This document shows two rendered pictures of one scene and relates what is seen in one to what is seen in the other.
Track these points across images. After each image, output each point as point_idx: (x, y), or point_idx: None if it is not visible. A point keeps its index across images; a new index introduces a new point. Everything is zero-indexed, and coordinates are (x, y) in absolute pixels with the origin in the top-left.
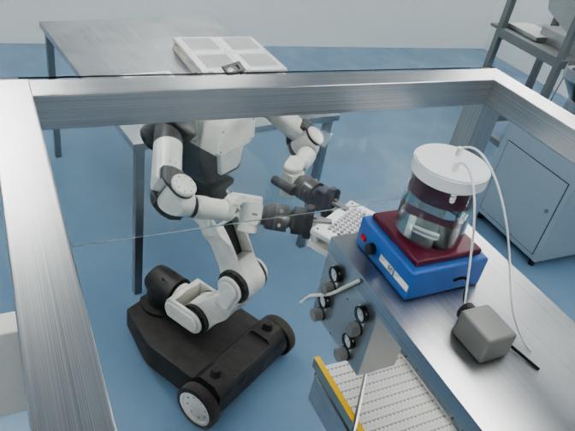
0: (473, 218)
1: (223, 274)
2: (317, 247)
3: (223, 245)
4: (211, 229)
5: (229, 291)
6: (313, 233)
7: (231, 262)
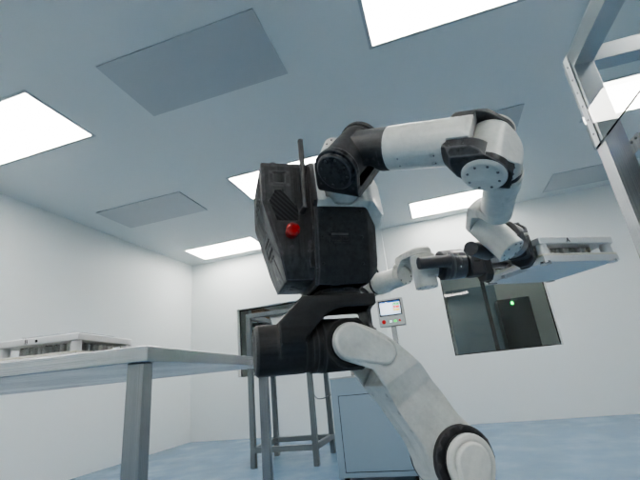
0: None
1: (443, 447)
2: (555, 255)
3: (419, 384)
4: (400, 358)
5: (480, 456)
6: (543, 240)
7: (441, 412)
